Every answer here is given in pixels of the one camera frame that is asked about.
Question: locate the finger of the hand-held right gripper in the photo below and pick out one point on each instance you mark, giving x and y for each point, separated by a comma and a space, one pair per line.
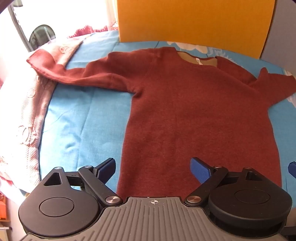
292, 167

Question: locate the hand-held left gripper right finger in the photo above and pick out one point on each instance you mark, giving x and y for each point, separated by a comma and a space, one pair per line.
199, 170

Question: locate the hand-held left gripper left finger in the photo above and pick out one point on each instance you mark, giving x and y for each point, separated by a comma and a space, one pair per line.
106, 169

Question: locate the rust red knit sweater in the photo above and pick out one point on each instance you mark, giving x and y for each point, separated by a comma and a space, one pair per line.
185, 104

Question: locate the blue bed sheet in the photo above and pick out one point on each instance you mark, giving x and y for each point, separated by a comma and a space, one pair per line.
87, 115

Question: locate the pink patterned blanket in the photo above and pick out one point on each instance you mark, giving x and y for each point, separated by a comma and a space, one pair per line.
27, 109

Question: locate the orange object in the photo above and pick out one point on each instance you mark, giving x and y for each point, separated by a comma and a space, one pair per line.
3, 208

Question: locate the grey headboard panel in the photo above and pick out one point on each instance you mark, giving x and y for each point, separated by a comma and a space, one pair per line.
283, 30

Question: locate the dark red crochet cloth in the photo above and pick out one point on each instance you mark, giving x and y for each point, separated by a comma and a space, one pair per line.
85, 31

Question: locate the white appliance with round door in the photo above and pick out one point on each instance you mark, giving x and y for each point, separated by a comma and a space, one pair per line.
41, 37

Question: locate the orange headboard panel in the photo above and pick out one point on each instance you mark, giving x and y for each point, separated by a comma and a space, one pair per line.
194, 20

